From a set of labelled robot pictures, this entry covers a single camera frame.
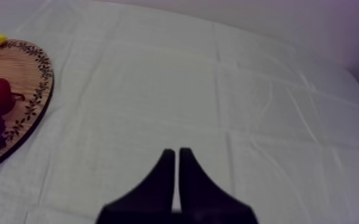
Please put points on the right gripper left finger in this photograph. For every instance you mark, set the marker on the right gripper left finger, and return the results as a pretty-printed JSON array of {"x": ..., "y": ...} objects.
[{"x": 154, "y": 194}]

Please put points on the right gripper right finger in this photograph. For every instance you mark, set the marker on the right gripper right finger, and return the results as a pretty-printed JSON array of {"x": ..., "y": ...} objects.
[{"x": 201, "y": 194}]

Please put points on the round wooden board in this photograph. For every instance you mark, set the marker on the round wooden board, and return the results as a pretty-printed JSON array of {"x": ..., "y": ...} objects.
[{"x": 23, "y": 94}]

